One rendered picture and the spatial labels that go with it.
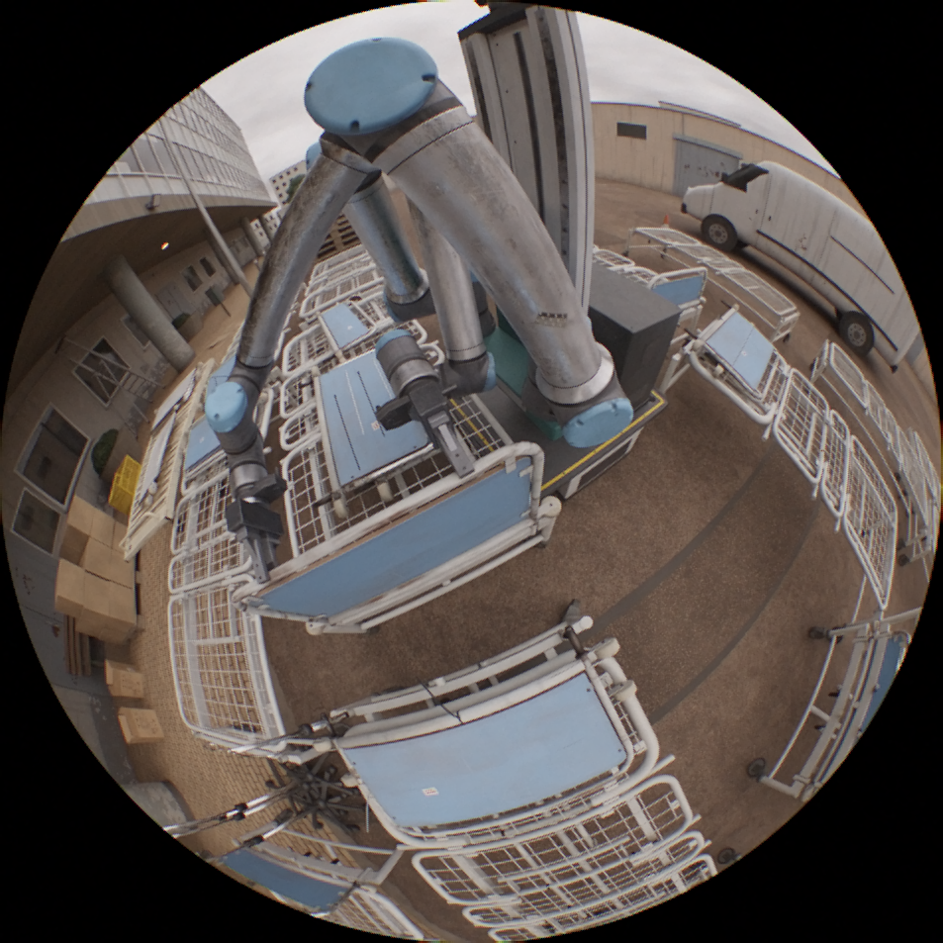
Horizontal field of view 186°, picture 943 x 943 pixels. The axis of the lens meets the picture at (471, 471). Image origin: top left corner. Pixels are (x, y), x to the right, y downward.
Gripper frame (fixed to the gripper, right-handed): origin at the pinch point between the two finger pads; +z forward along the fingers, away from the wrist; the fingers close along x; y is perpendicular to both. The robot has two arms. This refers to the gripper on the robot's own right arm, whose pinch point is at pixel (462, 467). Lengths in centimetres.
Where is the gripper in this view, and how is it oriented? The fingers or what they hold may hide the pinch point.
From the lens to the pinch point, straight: 46.6
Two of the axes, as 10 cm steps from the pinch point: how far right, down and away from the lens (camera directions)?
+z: 4.7, 8.2, -3.4
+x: 0.8, 3.4, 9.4
